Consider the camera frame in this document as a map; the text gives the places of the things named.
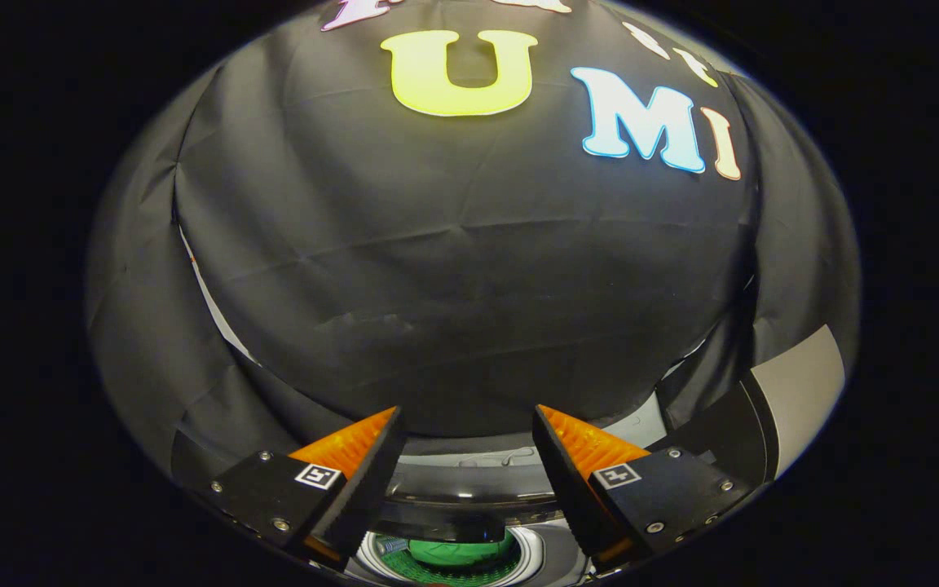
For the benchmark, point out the dark washing machine lid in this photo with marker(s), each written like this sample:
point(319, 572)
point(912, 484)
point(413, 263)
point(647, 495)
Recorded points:
point(469, 509)

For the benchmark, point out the green polo shirt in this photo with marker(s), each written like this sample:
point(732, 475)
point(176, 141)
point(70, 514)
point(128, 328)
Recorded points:
point(457, 553)

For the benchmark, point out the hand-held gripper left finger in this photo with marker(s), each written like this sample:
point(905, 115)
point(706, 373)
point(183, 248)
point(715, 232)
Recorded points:
point(363, 497)

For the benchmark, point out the beige cabinet with dark frame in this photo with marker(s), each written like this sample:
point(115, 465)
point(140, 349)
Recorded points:
point(795, 391)

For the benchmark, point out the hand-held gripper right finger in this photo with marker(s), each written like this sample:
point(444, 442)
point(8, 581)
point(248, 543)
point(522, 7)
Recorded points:
point(567, 489)

